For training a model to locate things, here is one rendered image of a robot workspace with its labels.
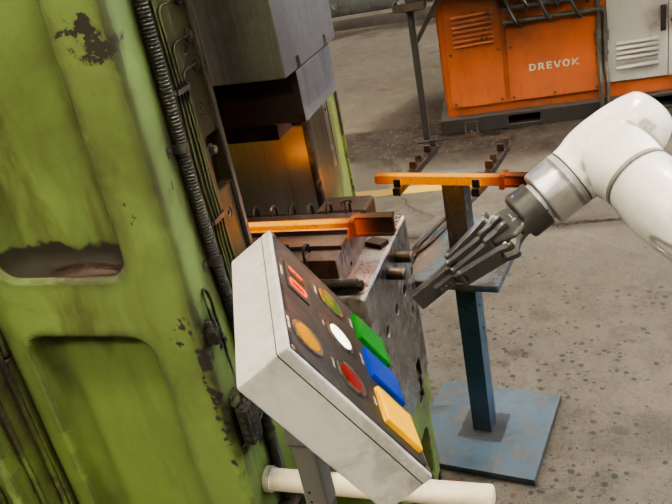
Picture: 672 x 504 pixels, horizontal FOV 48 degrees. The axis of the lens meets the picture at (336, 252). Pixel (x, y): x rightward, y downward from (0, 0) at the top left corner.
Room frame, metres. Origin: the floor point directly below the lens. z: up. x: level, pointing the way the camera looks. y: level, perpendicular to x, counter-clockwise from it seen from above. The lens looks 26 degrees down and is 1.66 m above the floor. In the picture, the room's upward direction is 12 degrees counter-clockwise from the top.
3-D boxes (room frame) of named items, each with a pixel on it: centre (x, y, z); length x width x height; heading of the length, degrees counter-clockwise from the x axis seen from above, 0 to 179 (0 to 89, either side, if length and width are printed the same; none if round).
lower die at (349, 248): (1.53, 0.16, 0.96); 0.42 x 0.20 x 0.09; 68
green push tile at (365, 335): (1.00, -0.02, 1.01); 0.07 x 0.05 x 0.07; 3
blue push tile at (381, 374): (0.90, -0.03, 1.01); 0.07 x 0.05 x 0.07; 3
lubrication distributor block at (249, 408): (1.15, 0.22, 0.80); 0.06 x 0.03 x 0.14; 158
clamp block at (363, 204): (1.64, -0.04, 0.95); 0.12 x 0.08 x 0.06; 68
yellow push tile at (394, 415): (0.80, -0.03, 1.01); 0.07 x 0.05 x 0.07; 3
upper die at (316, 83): (1.53, 0.16, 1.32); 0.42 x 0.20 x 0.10; 68
